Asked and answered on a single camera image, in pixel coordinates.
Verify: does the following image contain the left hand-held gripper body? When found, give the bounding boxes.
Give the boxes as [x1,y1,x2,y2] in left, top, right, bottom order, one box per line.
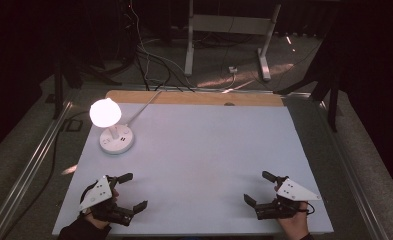
[78,174,135,227]

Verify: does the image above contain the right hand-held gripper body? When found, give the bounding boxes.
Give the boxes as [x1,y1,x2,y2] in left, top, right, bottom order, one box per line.
[253,175,323,221]

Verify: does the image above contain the person's left hand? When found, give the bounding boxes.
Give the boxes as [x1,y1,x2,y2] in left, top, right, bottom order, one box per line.
[83,188,121,231]

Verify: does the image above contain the person's right hand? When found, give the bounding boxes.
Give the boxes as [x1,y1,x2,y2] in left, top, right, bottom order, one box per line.
[273,185,311,240]

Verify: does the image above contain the white round bulb desk lamp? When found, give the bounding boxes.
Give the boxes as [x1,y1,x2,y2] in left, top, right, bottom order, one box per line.
[89,97,136,156]

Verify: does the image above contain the pale blue table mat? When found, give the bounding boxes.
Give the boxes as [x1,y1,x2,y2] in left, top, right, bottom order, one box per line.
[52,102,334,236]

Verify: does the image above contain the black floor socket plate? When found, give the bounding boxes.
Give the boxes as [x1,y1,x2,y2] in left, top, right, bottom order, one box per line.
[65,119,84,132]

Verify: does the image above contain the black stand legs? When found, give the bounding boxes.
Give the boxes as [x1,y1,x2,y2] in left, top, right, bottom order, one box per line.
[273,6,345,133]
[52,49,123,120]

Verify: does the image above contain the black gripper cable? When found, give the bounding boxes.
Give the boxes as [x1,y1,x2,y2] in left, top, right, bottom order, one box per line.
[298,201,316,216]
[79,181,100,205]

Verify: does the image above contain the black floor cable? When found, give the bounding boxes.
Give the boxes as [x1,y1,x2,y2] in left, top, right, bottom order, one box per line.
[2,110,90,240]

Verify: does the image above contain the metal floor rail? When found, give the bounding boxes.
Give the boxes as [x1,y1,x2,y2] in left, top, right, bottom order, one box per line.
[318,99,390,240]
[0,98,74,240]

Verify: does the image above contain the white lamp cable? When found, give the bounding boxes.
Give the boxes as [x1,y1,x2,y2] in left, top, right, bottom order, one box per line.
[125,89,164,128]

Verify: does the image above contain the bundle of floor cables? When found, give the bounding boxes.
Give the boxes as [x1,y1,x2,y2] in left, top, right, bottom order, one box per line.
[118,0,196,93]

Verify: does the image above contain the white metal stand frame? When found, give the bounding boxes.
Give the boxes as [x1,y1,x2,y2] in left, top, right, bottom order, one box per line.
[183,0,283,82]

